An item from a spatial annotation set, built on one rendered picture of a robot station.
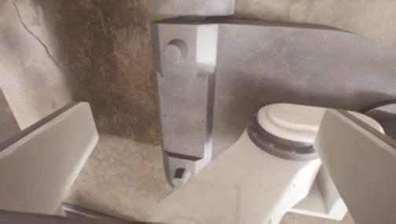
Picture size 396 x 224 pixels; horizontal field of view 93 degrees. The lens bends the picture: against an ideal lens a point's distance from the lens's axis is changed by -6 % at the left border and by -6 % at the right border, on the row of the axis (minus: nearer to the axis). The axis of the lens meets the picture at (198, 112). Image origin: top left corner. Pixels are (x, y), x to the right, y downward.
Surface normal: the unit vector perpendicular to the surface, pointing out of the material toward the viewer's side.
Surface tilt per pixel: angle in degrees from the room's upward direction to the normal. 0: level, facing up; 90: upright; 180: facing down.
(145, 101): 0
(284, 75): 0
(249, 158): 90
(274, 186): 90
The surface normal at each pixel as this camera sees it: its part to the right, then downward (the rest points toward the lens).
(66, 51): -0.23, 0.47
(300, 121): 0.01, -0.87
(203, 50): 0.52, 0.43
